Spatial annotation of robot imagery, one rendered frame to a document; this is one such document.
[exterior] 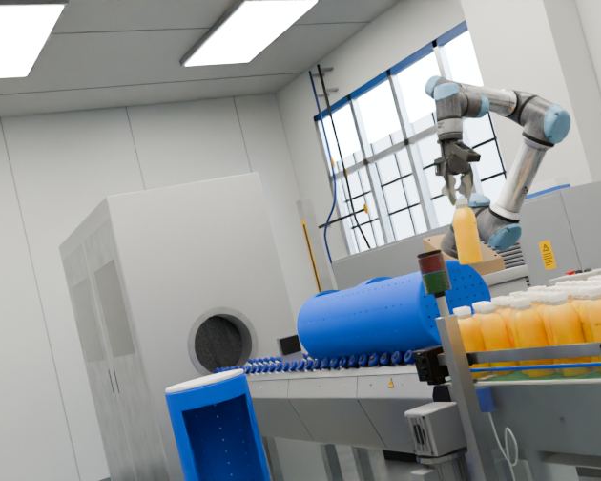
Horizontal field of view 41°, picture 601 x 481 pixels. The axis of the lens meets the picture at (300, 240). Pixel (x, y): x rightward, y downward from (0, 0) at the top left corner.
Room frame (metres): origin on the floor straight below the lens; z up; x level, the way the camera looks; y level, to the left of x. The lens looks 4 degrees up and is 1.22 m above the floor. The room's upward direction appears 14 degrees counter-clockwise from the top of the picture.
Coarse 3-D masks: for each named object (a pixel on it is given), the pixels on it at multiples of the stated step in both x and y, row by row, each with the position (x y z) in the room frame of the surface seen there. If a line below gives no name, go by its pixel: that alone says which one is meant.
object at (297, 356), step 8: (288, 336) 3.64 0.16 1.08; (296, 336) 3.64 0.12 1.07; (280, 344) 3.62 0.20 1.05; (288, 344) 3.62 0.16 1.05; (296, 344) 3.64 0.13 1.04; (280, 352) 3.62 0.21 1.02; (288, 352) 3.62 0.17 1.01; (296, 352) 3.65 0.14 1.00; (288, 360) 3.63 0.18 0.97; (296, 360) 3.65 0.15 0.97
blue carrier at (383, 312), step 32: (352, 288) 2.91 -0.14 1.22; (384, 288) 2.65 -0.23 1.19; (416, 288) 2.46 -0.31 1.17; (480, 288) 2.55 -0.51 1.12; (320, 320) 3.03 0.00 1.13; (352, 320) 2.80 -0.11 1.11; (384, 320) 2.62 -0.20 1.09; (416, 320) 2.46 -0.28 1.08; (320, 352) 3.14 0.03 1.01; (352, 352) 2.93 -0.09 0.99
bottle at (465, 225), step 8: (456, 208) 2.38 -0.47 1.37; (464, 208) 2.35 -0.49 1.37; (456, 216) 2.36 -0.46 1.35; (464, 216) 2.34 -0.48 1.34; (472, 216) 2.35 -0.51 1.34; (456, 224) 2.36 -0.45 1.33; (464, 224) 2.34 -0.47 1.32; (472, 224) 2.35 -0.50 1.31; (456, 232) 2.36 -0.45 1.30; (464, 232) 2.34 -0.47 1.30; (472, 232) 2.34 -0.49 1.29; (456, 240) 2.37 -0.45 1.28; (464, 240) 2.34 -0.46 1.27; (472, 240) 2.34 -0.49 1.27; (464, 248) 2.35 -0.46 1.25; (472, 248) 2.34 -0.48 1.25; (480, 248) 2.36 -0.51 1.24; (464, 256) 2.35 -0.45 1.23; (472, 256) 2.34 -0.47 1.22; (480, 256) 2.35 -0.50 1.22; (464, 264) 2.39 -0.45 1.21
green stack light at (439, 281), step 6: (444, 270) 1.93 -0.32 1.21; (426, 276) 1.93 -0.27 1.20; (432, 276) 1.92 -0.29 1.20; (438, 276) 1.92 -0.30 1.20; (444, 276) 1.93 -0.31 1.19; (426, 282) 1.93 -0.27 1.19; (432, 282) 1.93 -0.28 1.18; (438, 282) 1.92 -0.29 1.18; (444, 282) 1.93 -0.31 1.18; (426, 288) 1.94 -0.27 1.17; (432, 288) 1.93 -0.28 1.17; (438, 288) 1.92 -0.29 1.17; (444, 288) 1.92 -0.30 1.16; (450, 288) 1.94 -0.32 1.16; (426, 294) 1.95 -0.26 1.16
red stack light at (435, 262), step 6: (426, 258) 1.92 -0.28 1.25; (432, 258) 1.92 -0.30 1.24; (438, 258) 1.93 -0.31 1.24; (444, 258) 1.95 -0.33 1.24; (420, 264) 1.94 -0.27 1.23; (426, 264) 1.93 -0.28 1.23; (432, 264) 1.92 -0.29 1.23; (438, 264) 1.92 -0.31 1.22; (444, 264) 1.94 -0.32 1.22; (420, 270) 1.95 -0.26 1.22; (426, 270) 1.93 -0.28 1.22; (432, 270) 1.92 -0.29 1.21; (438, 270) 1.92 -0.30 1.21
